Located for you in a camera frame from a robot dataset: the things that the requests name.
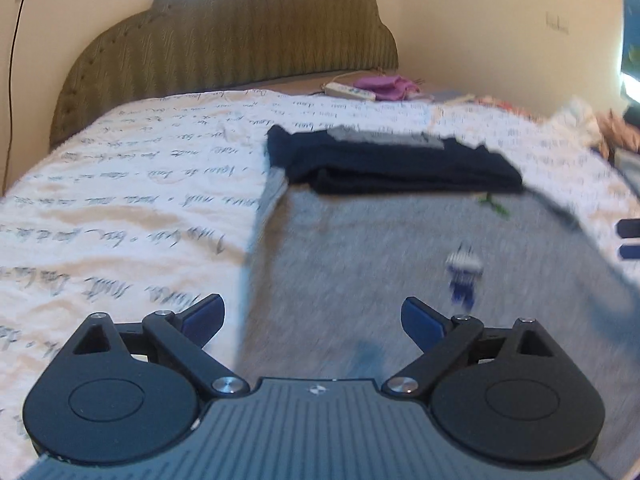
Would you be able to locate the black cable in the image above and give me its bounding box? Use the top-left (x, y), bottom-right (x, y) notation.
top-left (2, 0), bottom-right (35, 197)

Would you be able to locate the bright wall screen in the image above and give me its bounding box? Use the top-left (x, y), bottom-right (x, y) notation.
top-left (620, 0), bottom-right (640, 92)

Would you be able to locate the white printed script blanket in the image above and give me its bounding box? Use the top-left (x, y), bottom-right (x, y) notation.
top-left (0, 88), bottom-right (640, 480)

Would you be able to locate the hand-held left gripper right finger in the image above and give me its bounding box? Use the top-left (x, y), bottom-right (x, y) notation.
top-left (381, 296), bottom-right (568, 401)

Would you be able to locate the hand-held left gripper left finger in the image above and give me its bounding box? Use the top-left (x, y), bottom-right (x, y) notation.
top-left (70, 293), bottom-right (251, 401)

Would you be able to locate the olive upholstered headboard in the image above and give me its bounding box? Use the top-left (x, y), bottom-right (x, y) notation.
top-left (49, 0), bottom-right (400, 150)

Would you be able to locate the grey sweater with navy sleeves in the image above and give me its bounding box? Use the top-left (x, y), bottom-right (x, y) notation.
top-left (239, 124), bottom-right (640, 461)

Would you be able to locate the purple cloth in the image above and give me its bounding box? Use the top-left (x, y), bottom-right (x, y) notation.
top-left (353, 75), bottom-right (422, 102)

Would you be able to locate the white power strip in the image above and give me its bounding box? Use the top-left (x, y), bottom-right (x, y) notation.
top-left (324, 81), bottom-right (377, 102)

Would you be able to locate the beige wall switch panel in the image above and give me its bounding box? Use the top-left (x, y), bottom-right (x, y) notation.
top-left (545, 11), bottom-right (570, 36)

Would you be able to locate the pale blue ribbed cloth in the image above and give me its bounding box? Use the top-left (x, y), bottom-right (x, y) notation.
top-left (612, 147), bottom-right (640, 192)

